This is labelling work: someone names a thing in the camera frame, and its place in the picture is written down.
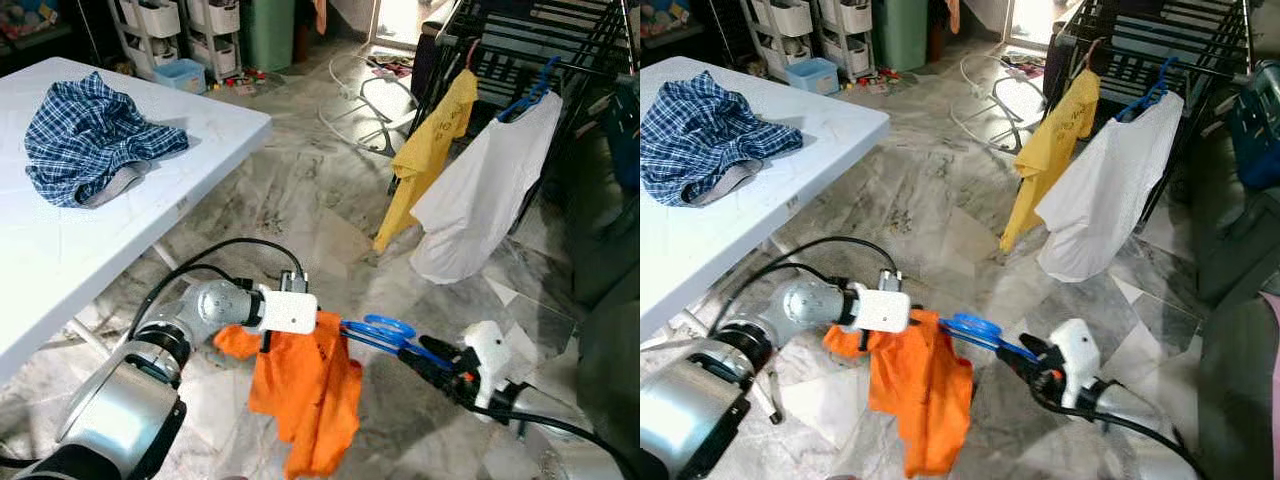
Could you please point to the pink plastic clothes hanger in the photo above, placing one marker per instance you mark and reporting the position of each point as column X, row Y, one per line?
column 472, row 55
column 1092, row 55

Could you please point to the blue plastic clothes hanger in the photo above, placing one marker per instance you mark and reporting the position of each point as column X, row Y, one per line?
column 1150, row 97
column 975, row 325
column 385, row 325
column 535, row 95

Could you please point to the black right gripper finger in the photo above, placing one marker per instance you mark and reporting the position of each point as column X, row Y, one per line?
column 415, row 362
column 434, row 348
column 1012, row 358
column 1030, row 345

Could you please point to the light blue plastic basin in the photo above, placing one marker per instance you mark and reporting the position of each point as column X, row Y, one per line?
column 812, row 75
column 180, row 75

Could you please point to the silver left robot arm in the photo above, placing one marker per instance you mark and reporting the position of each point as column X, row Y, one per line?
column 690, row 410
column 120, row 410

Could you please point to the peach hanging cloth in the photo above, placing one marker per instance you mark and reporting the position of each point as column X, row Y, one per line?
column 955, row 15
column 321, row 15

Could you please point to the grey-green leather sofa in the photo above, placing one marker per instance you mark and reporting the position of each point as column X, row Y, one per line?
column 1240, row 380
column 610, row 380

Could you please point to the pale grey slatted bench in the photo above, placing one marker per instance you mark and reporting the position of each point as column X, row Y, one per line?
column 520, row 50
column 1150, row 50

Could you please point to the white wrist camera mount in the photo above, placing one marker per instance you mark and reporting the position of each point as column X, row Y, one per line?
column 885, row 312
column 1078, row 350
column 290, row 312
column 490, row 350

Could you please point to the orange t-shirt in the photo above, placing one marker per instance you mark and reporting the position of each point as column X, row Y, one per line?
column 300, row 390
column 920, row 390

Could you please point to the green plastic cabinet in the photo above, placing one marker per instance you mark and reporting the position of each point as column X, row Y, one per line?
column 900, row 35
column 270, row 35

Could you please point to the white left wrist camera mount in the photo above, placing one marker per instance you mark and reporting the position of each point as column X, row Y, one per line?
column 885, row 312
column 290, row 312

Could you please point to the yellow t-shirt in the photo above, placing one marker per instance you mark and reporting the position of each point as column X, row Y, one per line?
column 1050, row 150
column 430, row 150

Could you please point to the pink paper sheet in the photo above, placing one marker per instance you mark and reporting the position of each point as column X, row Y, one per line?
column 1274, row 340

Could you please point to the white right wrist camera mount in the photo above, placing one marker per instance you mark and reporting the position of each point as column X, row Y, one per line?
column 490, row 350
column 1078, row 350

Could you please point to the white plastic folding table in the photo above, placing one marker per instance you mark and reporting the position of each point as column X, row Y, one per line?
column 700, row 250
column 60, row 250

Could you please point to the white t-shirt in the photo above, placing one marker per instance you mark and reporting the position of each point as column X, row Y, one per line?
column 1100, row 200
column 480, row 200

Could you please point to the blue plaid shirt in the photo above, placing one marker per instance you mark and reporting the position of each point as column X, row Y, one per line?
column 80, row 140
column 700, row 140

